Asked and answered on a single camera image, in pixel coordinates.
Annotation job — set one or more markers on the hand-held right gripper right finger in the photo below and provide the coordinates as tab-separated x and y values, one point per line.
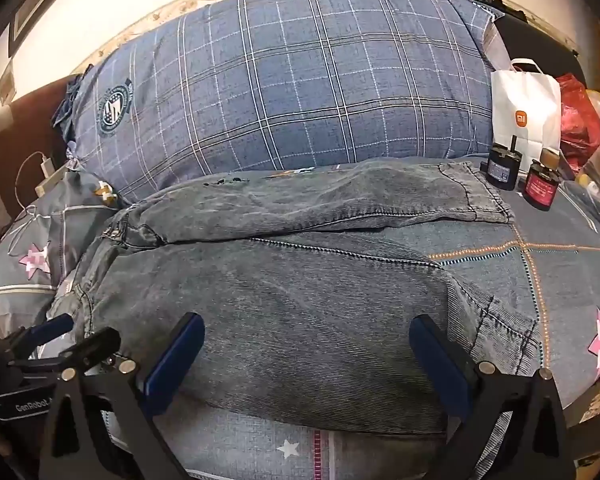
442	360

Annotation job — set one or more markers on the black object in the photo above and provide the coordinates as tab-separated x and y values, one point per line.
535	45

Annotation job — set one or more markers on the grey denim pants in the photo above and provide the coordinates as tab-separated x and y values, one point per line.
305	320

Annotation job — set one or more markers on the grey star-print bed sheet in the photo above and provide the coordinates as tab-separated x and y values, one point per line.
555	280

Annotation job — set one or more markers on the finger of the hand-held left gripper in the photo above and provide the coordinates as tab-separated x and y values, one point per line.
92	345
50	331

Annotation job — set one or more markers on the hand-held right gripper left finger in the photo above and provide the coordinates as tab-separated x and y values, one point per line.
172	357

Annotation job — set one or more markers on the white charger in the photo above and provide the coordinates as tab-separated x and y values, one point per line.
45	167

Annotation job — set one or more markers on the black jar red label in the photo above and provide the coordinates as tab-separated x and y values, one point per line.
541	185

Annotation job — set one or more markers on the blue plaid pillow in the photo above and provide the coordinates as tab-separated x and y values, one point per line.
280	90

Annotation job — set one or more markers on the grey star-print pillow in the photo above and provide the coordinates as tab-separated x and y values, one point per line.
55	230

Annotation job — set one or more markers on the white paper bag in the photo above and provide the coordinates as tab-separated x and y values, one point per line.
522	105

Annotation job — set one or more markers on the dark picture frame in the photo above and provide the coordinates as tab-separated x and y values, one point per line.
27	20

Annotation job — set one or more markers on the beige power strip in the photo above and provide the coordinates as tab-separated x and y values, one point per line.
50	183

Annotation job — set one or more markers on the red plastic bag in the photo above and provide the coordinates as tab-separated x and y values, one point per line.
580	120

